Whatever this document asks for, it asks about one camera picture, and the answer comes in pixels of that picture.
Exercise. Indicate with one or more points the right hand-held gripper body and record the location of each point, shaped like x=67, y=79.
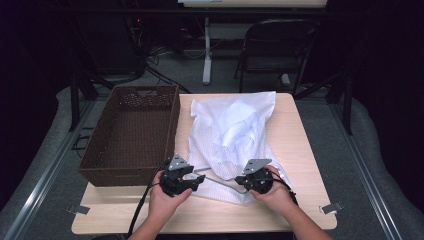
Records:
x=261, y=181

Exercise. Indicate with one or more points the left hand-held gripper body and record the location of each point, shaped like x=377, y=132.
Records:
x=173, y=181

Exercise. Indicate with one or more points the white mesh laundry bag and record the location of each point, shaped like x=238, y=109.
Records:
x=216, y=140

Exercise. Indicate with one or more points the white garment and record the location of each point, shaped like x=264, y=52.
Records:
x=233, y=130

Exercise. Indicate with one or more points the brown woven basket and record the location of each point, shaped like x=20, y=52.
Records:
x=133, y=133

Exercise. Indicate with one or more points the person's right hand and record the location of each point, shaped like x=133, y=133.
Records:
x=278, y=198

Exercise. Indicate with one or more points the person's left hand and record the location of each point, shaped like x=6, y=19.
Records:
x=163, y=206

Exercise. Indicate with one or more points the small white cylinder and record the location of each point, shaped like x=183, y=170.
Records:
x=285, y=80

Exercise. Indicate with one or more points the white desk leg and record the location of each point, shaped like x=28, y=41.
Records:
x=207, y=66

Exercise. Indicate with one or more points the black metal stand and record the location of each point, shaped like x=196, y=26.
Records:
x=348, y=110
x=75, y=106

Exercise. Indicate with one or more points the black folding chair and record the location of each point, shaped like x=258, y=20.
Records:
x=276, y=36

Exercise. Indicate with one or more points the metal table bracket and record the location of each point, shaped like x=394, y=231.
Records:
x=331, y=208
x=78, y=209

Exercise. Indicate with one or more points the metal floor rail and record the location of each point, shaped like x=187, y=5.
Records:
x=368, y=176
x=43, y=180

